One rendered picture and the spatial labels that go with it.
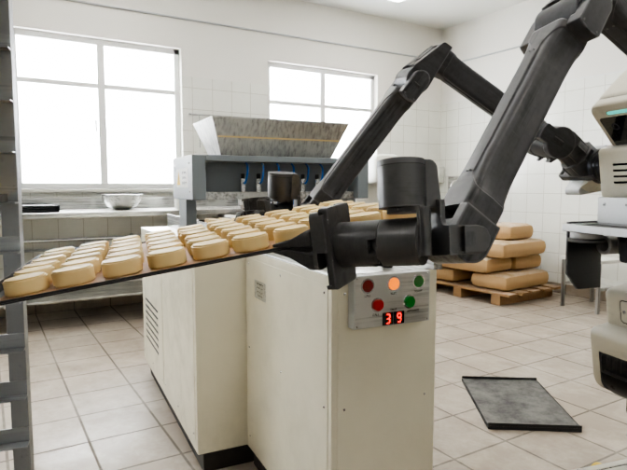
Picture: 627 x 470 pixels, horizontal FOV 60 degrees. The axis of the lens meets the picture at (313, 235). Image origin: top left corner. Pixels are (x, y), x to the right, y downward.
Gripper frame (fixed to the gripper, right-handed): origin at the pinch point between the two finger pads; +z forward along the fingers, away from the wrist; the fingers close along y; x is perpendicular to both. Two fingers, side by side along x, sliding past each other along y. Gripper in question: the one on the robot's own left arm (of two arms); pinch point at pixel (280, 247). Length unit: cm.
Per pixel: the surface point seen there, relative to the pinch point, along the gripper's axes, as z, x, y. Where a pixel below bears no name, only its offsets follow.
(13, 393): 60, -3, 24
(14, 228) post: 56, 1, -6
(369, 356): 18, 67, 42
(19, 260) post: 56, 1, 0
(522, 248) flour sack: 24, 465, 88
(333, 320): 24, 60, 30
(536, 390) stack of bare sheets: -5, 224, 118
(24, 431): 59, -3, 32
